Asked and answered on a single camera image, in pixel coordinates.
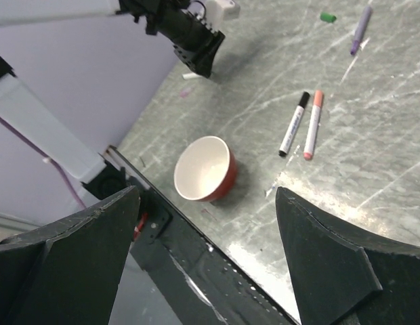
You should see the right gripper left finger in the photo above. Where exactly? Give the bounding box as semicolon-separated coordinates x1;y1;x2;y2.
0;186;140;324

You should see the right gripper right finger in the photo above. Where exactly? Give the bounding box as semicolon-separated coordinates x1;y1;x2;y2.
275;187;420;324

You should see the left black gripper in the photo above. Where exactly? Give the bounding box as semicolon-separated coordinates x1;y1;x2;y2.
144;1;225;78

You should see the white pen green tip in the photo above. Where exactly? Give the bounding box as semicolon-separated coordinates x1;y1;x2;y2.
182;72;200;80

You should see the white pen black tip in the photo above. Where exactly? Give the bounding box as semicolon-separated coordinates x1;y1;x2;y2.
278;105;305;157

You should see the black pen cap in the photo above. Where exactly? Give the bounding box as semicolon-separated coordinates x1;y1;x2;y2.
298;91;310;108

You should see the white pen pink tip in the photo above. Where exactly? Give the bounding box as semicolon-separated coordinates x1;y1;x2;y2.
303;105;322;160

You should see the pink pen cap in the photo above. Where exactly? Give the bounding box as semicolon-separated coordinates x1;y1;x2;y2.
313;89;324;108

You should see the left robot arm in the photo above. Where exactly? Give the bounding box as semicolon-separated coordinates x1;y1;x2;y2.
0;0;240;200

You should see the green pen cap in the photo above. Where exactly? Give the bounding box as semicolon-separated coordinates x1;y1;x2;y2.
320;12;337;23

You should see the white ceramic bowl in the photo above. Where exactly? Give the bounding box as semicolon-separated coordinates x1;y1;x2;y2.
173;135;238;202

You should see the black base bar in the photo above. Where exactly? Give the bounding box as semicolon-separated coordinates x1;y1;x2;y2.
104;146;295;324

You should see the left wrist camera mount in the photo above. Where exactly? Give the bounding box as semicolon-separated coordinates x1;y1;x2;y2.
205;0;240;25

